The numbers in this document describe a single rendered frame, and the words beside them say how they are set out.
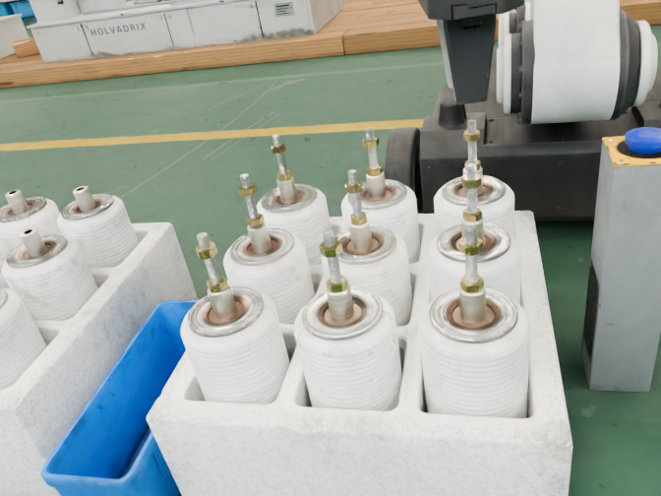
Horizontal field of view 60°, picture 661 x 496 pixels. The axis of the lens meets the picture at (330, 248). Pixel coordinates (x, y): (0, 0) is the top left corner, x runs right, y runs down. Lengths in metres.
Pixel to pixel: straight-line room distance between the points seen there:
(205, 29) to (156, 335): 2.11
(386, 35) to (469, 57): 2.11
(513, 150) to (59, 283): 0.71
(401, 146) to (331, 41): 1.55
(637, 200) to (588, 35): 0.27
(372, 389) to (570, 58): 0.51
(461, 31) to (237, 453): 0.43
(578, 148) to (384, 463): 0.63
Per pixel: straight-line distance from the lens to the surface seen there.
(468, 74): 0.40
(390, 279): 0.61
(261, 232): 0.64
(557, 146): 1.00
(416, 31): 2.48
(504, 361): 0.50
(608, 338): 0.76
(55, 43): 3.27
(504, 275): 0.60
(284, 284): 0.64
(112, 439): 0.79
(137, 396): 0.83
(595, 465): 0.74
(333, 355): 0.51
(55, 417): 0.76
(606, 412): 0.80
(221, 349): 0.55
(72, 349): 0.76
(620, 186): 0.65
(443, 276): 0.60
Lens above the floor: 0.58
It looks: 31 degrees down
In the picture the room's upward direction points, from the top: 10 degrees counter-clockwise
